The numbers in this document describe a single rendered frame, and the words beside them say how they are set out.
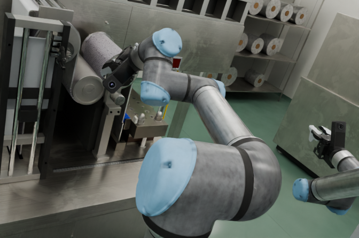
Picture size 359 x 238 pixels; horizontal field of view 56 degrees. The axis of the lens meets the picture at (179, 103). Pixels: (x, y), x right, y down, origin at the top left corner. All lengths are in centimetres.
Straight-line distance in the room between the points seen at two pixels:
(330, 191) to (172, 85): 60
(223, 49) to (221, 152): 152
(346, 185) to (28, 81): 97
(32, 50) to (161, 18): 80
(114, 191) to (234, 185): 80
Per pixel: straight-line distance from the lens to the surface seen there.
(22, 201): 118
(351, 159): 132
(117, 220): 135
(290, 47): 626
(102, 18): 156
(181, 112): 226
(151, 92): 82
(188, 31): 181
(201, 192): 48
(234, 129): 66
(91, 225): 130
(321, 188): 118
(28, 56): 105
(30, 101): 112
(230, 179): 50
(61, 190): 123
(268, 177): 53
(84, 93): 127
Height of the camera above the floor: 170
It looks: 23 degrees down
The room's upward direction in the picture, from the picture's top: 18 degrees clockwise
